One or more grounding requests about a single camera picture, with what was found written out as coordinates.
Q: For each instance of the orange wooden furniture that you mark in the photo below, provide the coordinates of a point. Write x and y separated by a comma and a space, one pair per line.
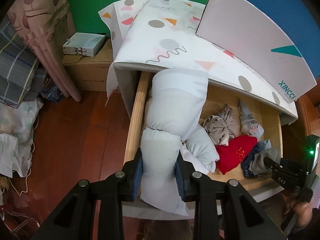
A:
308, 110

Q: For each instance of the brown cardboard box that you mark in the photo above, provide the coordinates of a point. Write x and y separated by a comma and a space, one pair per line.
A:
90, 73

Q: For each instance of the blue floral lace sock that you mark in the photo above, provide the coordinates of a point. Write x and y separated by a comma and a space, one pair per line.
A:
249, 125

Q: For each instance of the long pale blue garment roll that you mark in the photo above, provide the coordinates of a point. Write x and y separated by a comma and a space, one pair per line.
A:
178, 96

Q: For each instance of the wooden top drawer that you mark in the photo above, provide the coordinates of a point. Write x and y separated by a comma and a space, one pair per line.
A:
260, 187

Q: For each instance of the white floral bedsheet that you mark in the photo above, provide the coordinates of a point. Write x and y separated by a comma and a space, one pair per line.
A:
17, 137

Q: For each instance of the grey folded garment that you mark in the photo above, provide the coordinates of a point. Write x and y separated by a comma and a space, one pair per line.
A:
257, 166

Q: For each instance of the small teal white box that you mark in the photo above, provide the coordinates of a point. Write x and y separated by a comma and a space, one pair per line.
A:
84, 44

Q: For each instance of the patterned white cover sheet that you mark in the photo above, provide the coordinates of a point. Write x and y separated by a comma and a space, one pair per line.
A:
151, 35

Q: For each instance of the plaid grey blanket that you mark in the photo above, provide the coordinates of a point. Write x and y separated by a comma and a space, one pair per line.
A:
22, 75

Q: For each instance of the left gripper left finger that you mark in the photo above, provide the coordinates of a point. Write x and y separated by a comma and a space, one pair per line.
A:
73, 218

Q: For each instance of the red embroidered underwear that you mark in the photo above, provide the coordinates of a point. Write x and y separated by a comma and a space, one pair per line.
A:
234, 153

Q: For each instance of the taupe knotted underwear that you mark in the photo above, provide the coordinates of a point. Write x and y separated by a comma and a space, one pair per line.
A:
222, 127

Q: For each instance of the floral pink curtain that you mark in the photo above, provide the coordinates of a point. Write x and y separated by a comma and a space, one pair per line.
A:
44, 26

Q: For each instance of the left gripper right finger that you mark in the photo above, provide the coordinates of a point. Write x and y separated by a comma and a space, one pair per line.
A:
223, 210

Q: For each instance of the white XINCCI shoe box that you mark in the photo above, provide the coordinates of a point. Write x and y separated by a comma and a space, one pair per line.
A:
250, 35

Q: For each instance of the person right hand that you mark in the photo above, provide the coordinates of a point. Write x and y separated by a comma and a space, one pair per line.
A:
303, 211

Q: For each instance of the light blue knit sock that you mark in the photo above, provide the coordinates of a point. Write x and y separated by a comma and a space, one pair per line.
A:
264, 145

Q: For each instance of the navy patterned underwear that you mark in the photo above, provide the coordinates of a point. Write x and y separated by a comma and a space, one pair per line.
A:
245, 164

